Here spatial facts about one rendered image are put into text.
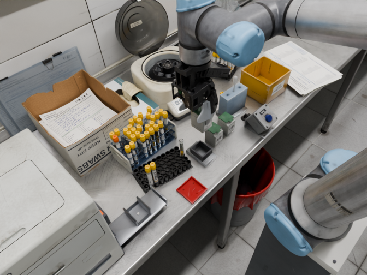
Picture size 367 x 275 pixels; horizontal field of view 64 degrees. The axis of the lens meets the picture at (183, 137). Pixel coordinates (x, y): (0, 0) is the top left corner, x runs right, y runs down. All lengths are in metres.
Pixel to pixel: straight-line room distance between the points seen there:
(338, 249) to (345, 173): 0.41
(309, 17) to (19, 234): 0.62
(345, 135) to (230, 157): 1.55
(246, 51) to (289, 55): 0.89
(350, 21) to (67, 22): 0.88
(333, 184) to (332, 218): 0.07
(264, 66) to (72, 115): 0.76
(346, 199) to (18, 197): 0.57
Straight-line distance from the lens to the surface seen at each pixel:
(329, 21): 0.55
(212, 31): 0.56
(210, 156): 0.96
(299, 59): 1.41
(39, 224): 0.60
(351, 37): 0.54
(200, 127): 0.84
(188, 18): 0.60
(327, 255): 0.86
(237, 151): 1.00
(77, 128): 1.05
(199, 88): 0.70
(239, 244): 1.79
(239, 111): 1.11
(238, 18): 0.56
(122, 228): 0.83
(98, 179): 0.98
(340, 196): 0.51
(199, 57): 0.65
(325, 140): 2.34
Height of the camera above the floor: 1.66
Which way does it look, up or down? 50 degrees down
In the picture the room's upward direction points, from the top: 4 degrees counter-clockwise
